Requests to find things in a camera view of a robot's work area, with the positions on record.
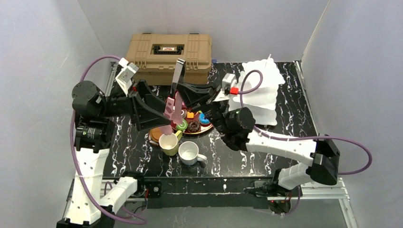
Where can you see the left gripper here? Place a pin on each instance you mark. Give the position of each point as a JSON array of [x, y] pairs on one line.
[[136, 104]]

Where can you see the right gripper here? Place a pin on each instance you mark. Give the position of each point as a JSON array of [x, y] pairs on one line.
[[215, 102]]

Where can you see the red round tray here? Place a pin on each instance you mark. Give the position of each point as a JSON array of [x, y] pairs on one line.
[[184, 111]]

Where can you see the tan plastic toolbox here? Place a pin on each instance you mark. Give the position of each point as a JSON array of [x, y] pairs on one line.
[[156, 54]]

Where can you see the white tiered cake stand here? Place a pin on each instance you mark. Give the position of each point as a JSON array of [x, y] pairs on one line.
[[262, 102]]

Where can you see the pink handled metal tongs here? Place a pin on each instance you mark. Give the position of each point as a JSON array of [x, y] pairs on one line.
[[174, 101]]

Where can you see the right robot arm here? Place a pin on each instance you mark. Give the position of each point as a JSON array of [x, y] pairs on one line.
[[317, 157]]

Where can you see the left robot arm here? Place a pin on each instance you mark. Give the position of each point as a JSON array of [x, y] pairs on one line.
[[91, 132]]

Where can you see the blue toy donut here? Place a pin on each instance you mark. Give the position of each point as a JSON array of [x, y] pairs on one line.
[[203, 120]]

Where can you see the green swirl roll cake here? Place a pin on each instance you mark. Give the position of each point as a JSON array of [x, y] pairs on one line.
[[182, 126]]

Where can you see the chocolate toy donut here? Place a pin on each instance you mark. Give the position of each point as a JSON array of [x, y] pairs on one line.
[[194, 127]]

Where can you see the wooden coaster stack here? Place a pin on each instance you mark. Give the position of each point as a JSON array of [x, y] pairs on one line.
[[154, 136]]

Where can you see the yellow green mug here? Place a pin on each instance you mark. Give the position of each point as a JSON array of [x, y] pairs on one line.
[[170, 143]]

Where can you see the white grey mug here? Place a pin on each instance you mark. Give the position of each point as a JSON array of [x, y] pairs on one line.
[[189, 153]]

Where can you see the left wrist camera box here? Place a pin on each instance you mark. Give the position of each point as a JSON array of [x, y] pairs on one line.
[[125, 77]]

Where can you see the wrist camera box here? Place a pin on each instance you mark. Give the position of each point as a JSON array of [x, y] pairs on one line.
[[229, 81], [125, 77]]

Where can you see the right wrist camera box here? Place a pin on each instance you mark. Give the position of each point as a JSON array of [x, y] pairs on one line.
[[229, 81]]

